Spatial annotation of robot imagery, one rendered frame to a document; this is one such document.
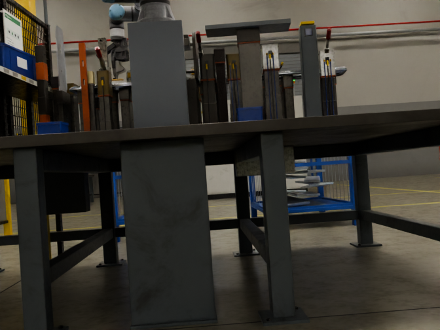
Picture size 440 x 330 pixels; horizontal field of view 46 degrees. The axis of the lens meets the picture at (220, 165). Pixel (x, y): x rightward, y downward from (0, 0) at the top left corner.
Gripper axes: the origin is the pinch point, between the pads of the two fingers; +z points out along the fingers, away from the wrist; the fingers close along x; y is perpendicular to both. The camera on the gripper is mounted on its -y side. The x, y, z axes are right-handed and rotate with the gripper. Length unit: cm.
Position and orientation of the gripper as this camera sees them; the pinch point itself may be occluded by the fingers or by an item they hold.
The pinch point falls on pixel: (114, 76)
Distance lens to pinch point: 277.0
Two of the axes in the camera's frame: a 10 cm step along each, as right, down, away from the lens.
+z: 0.5, 10.0, -0.2
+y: 10.0, -0.5, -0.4
